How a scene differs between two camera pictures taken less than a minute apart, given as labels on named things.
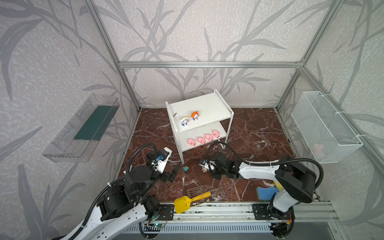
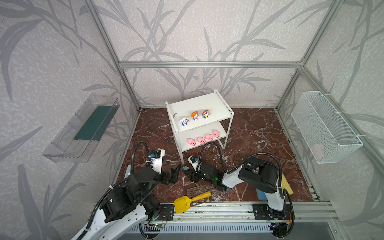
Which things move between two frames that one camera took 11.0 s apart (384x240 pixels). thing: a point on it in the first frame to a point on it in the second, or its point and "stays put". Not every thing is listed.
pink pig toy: [216, 133] stays put
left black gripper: [167, 175] stays put
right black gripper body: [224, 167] to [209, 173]
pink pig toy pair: [201, 140] stays put
